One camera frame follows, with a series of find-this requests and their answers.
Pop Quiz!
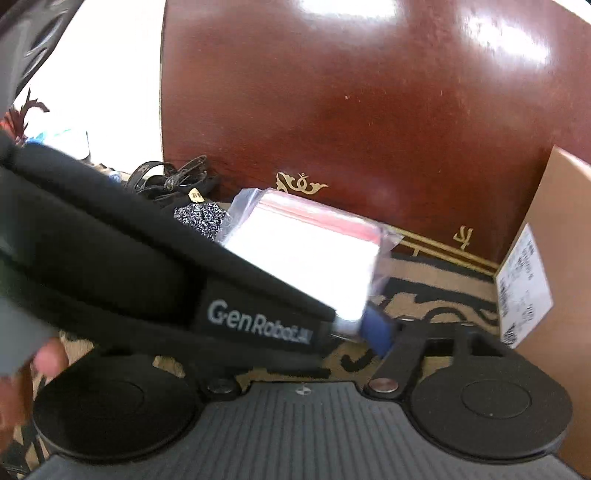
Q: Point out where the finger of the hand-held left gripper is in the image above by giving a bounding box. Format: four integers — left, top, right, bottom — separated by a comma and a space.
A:
205, 247, 366, 344

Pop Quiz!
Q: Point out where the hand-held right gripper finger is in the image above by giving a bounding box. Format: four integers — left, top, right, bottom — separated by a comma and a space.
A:
196, 362, 246, 400

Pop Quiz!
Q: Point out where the clear bag with white packet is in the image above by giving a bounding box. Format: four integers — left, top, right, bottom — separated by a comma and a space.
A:
216, 187, 405, 325

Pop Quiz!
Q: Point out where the brown cardboard box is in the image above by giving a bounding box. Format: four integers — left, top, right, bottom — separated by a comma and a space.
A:
493, 145, 591, 357

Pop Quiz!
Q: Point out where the person's left hand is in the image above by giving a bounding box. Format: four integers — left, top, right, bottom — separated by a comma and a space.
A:
0, 338, 71, 432

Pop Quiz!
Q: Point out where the black and white speckled cloth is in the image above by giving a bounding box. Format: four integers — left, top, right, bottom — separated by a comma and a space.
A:
173, 200, 232, 244

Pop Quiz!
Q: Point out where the light blue plastic bag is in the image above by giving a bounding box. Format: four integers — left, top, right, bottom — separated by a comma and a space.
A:
25, 128, 89, 162

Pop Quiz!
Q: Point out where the black and tan patterned rug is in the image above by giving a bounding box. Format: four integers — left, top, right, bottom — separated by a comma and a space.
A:
0, 249, 503, 476

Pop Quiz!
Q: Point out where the dark red feathery decoration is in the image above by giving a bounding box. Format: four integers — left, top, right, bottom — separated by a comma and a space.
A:
0, 88, 51, 145

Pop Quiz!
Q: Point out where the dark red wooden cabinet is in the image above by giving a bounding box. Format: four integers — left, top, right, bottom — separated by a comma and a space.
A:
159, 0, 574, 278

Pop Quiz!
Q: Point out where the black strappy sandal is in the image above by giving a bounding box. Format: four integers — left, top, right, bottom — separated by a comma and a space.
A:
124, 161, 178, 197
159, 155, 223, 209

